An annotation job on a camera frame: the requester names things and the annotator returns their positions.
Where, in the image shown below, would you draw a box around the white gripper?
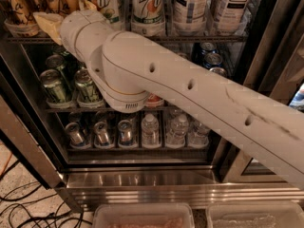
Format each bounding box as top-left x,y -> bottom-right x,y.
32,0 -> 116,62

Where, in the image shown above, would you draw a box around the tea can right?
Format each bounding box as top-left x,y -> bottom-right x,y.
211,0 -> 249,24

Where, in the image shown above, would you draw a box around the glass fridge door right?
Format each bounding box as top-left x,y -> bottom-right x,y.
220,0 -> 304,188

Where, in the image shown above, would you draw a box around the clear plastic bin left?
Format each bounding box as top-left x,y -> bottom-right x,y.
92,203 -> 195,228

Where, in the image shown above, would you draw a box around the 7up can left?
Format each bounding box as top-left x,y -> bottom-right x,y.
90,0 -> 123,30

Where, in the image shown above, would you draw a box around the water bottle left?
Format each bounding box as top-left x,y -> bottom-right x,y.
141,113 -> 160,148

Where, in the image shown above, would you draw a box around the blue pepsi can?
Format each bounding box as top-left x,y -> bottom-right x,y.
203,53 -> 222,69
210,66 -> 227,78

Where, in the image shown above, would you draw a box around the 7up can right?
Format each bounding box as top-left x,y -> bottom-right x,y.
132,0 -> 162,25

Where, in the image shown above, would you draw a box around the middle wire shelf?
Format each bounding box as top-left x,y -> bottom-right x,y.
45,105 -> 178,113

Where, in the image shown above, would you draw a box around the tea can left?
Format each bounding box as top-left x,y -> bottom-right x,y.
173,0 -> 207,25

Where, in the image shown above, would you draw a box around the green can front right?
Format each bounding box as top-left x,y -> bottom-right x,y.
74,68 -> 102,103

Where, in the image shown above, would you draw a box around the wire shelf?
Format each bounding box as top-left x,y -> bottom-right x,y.
4,35 -> 247,44
45,105 -> 178,113

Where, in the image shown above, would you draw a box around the water bottle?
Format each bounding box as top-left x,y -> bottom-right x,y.
188,120 -> 210,148
165,114 -> 189,148
141,113 -> 160,148

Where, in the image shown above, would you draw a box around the water bottle middle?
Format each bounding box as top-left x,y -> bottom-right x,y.
165,114 -> 189,148

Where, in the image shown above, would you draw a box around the steel fridge door left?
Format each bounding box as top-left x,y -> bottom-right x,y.
0,58 -> 66,189

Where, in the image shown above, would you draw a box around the green can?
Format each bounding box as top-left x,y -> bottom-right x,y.
46,54 -> 74,90
74,68 -> 102,103
40,69 -> 72,104

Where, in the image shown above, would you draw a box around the top wire shelf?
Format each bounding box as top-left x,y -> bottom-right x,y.
4,35 -> 247,44

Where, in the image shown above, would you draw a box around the blue pepsi can front right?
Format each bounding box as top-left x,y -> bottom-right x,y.
210,66 -> 227,78

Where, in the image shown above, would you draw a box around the silver can bottom middle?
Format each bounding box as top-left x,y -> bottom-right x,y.
94,121 -> 111,145

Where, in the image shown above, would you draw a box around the black floor cables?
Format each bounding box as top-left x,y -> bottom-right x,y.
0,159 -> 93,228

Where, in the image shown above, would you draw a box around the tea can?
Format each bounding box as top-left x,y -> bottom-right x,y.
173,0 -> 207,25
211,0 -> 249,24

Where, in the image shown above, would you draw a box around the water bottle right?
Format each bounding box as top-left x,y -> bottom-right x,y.
188,120 -> 210,148

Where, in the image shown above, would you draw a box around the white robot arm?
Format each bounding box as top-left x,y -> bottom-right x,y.
34,9 -> 304,189

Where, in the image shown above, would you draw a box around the clear plastic bin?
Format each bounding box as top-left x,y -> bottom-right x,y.
92,203 -> 195,228
206,200 -> 304,228

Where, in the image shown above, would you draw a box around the red cola can front right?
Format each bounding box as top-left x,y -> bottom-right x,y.
147,94 -> 162,105

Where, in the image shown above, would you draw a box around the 7up can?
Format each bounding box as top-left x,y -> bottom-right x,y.
90,0 -> 123,30
132,0 -> 162,25

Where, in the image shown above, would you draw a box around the green can front left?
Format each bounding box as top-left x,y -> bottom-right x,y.
40,69 -> 72,104

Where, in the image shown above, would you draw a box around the clear plastic bin right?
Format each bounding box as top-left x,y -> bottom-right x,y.
206,200 -> 304,228

